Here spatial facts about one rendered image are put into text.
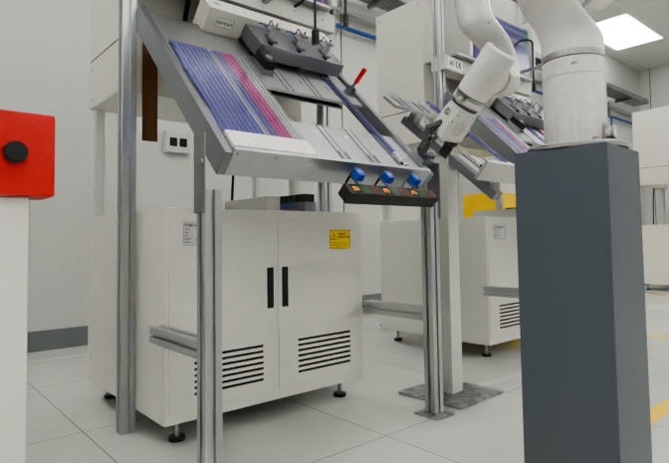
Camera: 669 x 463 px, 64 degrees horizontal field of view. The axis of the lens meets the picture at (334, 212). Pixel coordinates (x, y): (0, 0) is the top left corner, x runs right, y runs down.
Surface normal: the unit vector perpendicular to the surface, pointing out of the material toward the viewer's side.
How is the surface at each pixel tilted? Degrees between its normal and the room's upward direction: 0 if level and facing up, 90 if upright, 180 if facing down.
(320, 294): 90
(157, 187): 90
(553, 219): 90
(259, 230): 90
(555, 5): 127
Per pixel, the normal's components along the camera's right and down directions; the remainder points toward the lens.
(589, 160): -0.72, -0.03
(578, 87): -0.25, -0.04
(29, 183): 0.65, -0.05
